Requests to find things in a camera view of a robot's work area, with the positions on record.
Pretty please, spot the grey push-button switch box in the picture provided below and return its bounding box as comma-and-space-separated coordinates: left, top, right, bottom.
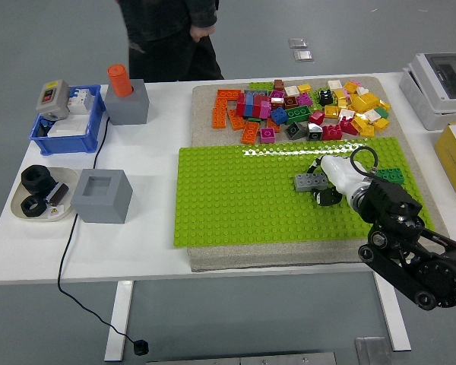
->
35, 78, 71, 120

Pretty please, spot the white switch panel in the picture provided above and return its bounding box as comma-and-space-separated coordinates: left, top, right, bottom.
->
46, 113, 91, 138

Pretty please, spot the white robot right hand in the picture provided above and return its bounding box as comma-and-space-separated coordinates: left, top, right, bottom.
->
306, 154, 366, 208

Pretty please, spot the white electrical enclosure box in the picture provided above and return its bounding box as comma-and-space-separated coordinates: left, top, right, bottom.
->
398, 52, 456, 131

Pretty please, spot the black power cord with plug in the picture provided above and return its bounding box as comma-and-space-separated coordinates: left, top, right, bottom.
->
56, 115, 150, 357

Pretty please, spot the dark green building brick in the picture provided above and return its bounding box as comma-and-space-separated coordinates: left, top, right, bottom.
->
375, 167, 407, 186
286, 106, 313, 122

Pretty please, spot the orange cylinder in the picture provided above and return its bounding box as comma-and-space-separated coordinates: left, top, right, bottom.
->
106, 64, 135, 97

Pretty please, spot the short grey metal plate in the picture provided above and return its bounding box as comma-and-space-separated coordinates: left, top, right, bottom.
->
355, 336, 393, 365

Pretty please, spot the red building brick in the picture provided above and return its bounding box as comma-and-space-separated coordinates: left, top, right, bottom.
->
321, 124, 344, 142
339, 118, 359, 136

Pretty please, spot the small black hex nut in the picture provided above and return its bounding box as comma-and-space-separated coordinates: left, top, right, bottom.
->
20, 195, 47, 219

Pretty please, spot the grey block with round hole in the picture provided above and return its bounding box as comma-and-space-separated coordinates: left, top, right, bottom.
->
103, 78, 150, 126

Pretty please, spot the blue plastic bin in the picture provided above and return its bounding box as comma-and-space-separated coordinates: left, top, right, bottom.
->
29, 84, 107, 157

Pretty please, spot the white circuit breaker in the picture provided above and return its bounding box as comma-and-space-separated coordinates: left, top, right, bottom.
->
68, 87, 91, 115

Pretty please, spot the long grey metal plate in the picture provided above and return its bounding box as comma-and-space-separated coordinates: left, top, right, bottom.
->
146, 351, 337, 365

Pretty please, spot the person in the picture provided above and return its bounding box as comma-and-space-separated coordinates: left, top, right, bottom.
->
116, 0, 226, 84

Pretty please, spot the red tall brick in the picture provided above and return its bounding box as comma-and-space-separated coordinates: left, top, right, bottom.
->
252, 94, 266, 119
234, 93, 248, 118

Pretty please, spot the dark grey slope brick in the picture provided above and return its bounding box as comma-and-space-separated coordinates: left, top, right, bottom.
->
285, 122, 307, 140

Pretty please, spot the grey block with square hole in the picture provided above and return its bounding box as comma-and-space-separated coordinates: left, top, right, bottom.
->
70, 168, 134, 226

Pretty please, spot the large black hex nut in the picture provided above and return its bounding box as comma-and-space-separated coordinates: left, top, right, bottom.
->
21, 163, 55, 197

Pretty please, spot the large yellow building brick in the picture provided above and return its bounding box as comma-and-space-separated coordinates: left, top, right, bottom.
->
348, 92, 379, 113

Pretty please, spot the green studded baseplate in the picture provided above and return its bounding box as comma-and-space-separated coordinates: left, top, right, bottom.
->
173, 135, 436, 249

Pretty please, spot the silver slope brick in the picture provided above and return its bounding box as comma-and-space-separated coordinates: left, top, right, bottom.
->
306, 122, 324, 142

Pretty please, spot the grey-brown foam mat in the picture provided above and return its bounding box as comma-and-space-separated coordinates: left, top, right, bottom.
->
189, 75, 450, 273

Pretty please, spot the person's hand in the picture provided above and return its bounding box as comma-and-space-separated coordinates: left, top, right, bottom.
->
189, 23, 217, 43

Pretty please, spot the brown sanding drum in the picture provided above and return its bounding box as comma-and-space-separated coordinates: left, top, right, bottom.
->
44, 182, 71, 205

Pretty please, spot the white table leg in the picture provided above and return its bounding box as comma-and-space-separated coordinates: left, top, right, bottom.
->
104, 280, 135, 362
372, 270, 413, 351

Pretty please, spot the cream oval tray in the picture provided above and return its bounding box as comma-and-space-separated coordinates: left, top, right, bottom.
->
10, 167, 81, 222

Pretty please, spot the blue square brick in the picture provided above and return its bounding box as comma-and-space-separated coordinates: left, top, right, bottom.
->
269, 107, 290, 126

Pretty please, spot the grey building brick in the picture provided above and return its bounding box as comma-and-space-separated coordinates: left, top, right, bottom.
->
294, 171, 330, 193

